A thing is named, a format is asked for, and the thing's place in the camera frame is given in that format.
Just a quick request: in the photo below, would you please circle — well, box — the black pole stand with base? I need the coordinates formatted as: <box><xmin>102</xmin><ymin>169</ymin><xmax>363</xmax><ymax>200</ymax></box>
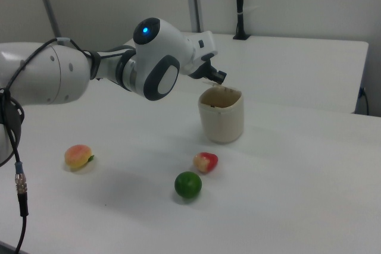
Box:
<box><xmin>232</xmin><ymin>0</ymin><xmax>251</xmax><ymax>41</ymax></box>

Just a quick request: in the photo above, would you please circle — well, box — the Franka gripper body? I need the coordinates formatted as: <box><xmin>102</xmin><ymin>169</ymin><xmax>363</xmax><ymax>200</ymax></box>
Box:
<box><xmin>181</xmin><ymin>30</ymin><xmax>218</xmax><ymax>80</ymax></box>

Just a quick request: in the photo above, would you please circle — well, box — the orange-yellow toy peach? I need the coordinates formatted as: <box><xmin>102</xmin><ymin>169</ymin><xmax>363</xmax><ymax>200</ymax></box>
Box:
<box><xmin>64</xmin><ymin>144</ymin><xmax>95</xmax><ymax>170</ymax></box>

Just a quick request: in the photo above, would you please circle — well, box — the green toy lime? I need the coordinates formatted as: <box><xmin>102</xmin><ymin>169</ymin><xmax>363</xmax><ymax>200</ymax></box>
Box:
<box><xmin>174</xmin><ymin>171</ymin><xmax>203</xmax><ymax>199</ymax></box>

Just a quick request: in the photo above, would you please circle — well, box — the black arm cable with connector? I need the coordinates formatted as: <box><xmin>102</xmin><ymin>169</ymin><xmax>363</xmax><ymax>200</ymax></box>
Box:
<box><xmin>0</xmin><ymin>37</ymin><xmax>138</xmax><ymax>254</ymax></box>

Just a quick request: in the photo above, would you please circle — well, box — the cream plastic flip-lid garbage bin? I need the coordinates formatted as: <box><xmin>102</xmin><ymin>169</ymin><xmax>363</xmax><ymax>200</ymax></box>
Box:
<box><xmin>198</xmin><ymin>79</ymin><xmax>245</xmax><ymax>145</ymax></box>

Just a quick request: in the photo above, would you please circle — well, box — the red toy strawberry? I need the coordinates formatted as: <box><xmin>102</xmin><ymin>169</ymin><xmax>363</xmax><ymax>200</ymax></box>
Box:
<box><xmin>192</xmin><ymin>152</ymin><xmax>219</xmax><ymax>174</ymax></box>

